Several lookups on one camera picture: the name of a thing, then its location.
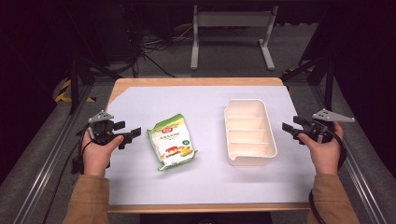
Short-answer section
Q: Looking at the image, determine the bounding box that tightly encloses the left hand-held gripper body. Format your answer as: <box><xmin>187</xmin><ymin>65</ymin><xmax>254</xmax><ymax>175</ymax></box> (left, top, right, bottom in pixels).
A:
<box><xmin>86</xmin><ymin>109</ymin><xmax>126</xmax><ymax>147</ymax></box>

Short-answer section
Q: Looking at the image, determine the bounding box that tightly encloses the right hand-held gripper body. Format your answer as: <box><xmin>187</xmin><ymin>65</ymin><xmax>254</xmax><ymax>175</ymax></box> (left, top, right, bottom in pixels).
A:
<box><xmin>303</xmin><ymin>107</ymin><xmax>356</xmax><ymax>145</ymax></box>

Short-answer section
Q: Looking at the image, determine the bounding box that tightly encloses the green and white snack bag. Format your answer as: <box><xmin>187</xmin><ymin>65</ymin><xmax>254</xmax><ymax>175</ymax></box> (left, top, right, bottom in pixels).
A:
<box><xmin>147</xmin><ymin>113</ymin><xmax>198</xmax><ymax>172</ymax></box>

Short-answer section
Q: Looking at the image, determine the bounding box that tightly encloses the white plastic divided bin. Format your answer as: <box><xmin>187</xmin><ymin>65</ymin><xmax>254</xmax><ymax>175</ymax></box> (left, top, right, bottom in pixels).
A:
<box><xmin>223</xmin><ymin>98</ymin><xmax>278</xmax><ymax>167</ymax></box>

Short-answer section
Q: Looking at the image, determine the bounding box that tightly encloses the person's right hand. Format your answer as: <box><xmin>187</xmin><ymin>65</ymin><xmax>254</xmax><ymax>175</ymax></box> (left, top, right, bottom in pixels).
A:
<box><xmin>297</xmin><ymin>120</ymin><xmax>345</xmax><ymax>176</ymax></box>

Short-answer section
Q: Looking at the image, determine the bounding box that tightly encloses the person's left hand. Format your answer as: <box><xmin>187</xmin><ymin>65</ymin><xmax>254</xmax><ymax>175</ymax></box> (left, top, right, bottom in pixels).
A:
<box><xmin>81</xmin><ymin>130</ymin><xmax>125</xmax><ymax>178</ymax></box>

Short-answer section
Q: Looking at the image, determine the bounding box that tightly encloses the yellow black hazard tape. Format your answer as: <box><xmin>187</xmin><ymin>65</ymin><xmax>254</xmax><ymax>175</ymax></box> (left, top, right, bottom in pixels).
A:
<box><xmin>54</xmin><ymin>78</ymin><xmax>96</xmax><ymax>104</ymax></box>

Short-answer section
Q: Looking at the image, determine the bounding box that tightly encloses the black tripod stand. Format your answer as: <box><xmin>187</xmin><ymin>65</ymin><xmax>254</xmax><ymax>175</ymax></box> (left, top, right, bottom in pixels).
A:
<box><xmin>62</xmin><ymin>6</ymin><xmax>123</xmax><ymax>116</ymax></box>
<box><xmin>281</xmin><ymin>8</ymin><xmax>339</xmax><ymax>111</ymax></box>

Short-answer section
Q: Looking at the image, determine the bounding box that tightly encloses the white table mat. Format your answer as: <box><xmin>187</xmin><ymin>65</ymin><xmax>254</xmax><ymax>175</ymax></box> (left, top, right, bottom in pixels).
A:
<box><xmin>105</xmin><ymin>85</ymin><xmax>315</xmax><ymax>206</ymax></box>

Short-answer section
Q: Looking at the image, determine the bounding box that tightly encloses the grey metal stand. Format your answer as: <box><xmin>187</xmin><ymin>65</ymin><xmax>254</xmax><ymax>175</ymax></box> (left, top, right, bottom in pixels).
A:
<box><xmin>190</xmin><ymin>5</ymin><xmax>279</xmax><ymax>71</ymax></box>

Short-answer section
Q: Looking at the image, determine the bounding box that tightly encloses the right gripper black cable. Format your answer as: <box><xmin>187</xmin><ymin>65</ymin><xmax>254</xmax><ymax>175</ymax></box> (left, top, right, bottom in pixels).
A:
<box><xmin>307</xmin><ymin>124</ymin><xmax>347</xmax><ymax>224</ymax></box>

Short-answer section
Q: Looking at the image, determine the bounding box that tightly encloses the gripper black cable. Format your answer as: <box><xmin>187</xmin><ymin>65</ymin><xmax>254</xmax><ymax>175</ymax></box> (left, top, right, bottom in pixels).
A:
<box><xmin>42</xmin><ymin>124</ymin><xmax>94</xmax><ymax>224</ymax></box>
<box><xmin>307</xmin><ymin>124</ymin><xmax>347</xmax><ymax>224</ymax></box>

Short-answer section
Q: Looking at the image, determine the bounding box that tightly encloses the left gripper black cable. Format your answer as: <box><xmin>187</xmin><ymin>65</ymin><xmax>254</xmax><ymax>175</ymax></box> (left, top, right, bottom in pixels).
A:
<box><xmin>42</xmin><ymin>124</ymin><xmax>94</xmax><ymax>224</ymax></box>

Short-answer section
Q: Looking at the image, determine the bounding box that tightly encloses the aluminium rail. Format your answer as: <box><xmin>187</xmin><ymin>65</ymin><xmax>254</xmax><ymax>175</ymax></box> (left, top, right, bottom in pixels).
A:
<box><xmin>12</xmin><ymin>83</ymin><xmax>94</xmax><ymax>224</ymax></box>
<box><xmin>314</xmin><ymin>83</ymin><xmax>389</xmax><ymax>224</ymax></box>

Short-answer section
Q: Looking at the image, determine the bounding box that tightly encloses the tangle of black floor cables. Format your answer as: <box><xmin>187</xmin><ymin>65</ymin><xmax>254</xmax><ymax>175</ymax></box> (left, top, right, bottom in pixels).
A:
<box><xmin>118</xmin><ymin>3</ymin><xmax>200</xmax><ymax>78</ymax></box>

